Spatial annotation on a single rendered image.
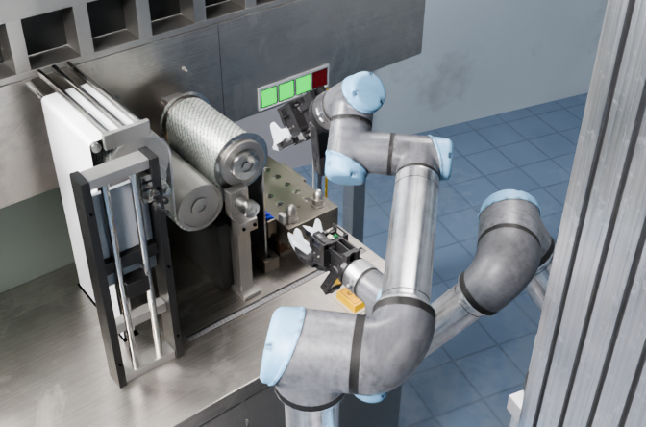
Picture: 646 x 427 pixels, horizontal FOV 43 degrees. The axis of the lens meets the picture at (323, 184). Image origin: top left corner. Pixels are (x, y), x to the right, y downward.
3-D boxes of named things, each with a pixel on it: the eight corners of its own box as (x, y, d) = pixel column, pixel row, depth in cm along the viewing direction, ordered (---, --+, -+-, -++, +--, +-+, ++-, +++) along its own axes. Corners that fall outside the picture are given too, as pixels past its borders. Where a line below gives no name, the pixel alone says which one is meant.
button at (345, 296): (354, 313, 200) (354, 306, 199) (335, 298, 205) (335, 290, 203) (376, 301, 204) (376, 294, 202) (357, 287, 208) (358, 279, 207)
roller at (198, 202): (181, 238, 189) (176, 195, 183) (129, 188, 206) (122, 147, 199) (225, 219, 196) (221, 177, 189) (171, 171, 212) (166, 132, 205)
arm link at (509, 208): (594, 426, 173) (463, 240, 153) (589, 373, 185) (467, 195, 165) (650, 411, 168) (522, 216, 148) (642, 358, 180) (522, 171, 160)
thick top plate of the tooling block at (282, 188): (288, 248, 210) (288, 229, 206) (206, 178, 236) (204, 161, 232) (337, 224, 218) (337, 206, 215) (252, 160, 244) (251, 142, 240)
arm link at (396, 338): (438, 382, 111) (456, 120, 142) (358, 372, 113) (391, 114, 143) (433, 417, 120) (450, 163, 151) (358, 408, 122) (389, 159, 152)
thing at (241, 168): (229, 180, 189) (238, 150, 186) (224, 176, 190) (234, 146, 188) (254, 181, 194) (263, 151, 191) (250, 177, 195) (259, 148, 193)
